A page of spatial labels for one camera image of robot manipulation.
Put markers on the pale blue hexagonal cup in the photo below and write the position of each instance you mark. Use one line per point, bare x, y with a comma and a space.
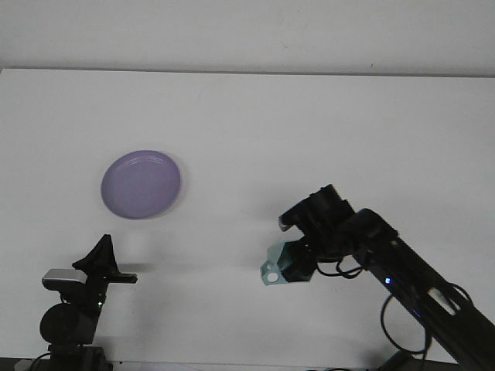
275, 253

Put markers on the pale purple round plate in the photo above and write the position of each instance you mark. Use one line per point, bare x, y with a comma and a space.
141, 184

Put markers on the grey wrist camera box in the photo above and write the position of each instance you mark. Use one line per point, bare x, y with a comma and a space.
284, 225
63, 276

